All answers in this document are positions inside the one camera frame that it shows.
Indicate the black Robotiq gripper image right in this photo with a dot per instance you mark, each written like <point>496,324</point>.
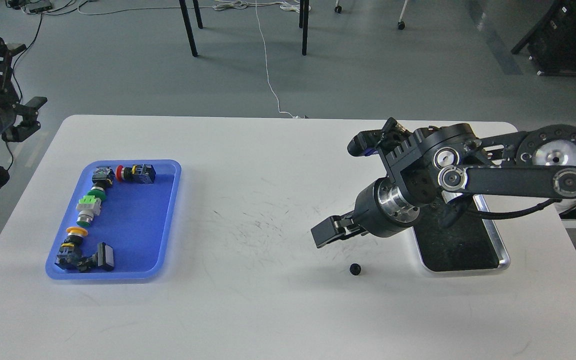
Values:
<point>379,209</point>

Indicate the small black gear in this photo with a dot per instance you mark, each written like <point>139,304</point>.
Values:
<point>355,269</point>

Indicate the silver metal tray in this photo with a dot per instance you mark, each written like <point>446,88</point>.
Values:
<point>471,246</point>

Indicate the blue plastic tray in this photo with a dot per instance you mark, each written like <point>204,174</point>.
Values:
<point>135,221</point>

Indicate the red mushroom push button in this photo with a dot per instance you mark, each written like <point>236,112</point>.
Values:
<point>144,174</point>

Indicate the black square push button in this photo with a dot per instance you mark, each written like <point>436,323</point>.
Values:
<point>102,259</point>

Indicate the black table leg left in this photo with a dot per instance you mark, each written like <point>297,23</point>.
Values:
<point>187,23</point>

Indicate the black table leg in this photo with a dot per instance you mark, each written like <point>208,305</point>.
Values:
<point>303,24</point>
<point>187,23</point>

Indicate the black table leg right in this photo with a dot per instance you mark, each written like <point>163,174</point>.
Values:
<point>303,24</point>

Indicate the black cabinet top right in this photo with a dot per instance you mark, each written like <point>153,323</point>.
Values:
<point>551,42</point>

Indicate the black wrist camera image right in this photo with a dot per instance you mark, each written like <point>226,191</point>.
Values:
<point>369,142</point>

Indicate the green push button switch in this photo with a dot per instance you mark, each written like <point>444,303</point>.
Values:
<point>102,179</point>

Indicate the light green selector switch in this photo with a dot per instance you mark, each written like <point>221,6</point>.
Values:
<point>88,207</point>

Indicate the black braided cable image right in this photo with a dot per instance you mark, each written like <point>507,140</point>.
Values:
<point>488,215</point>

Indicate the yellow push button switch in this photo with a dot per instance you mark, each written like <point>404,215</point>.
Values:
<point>69,254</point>

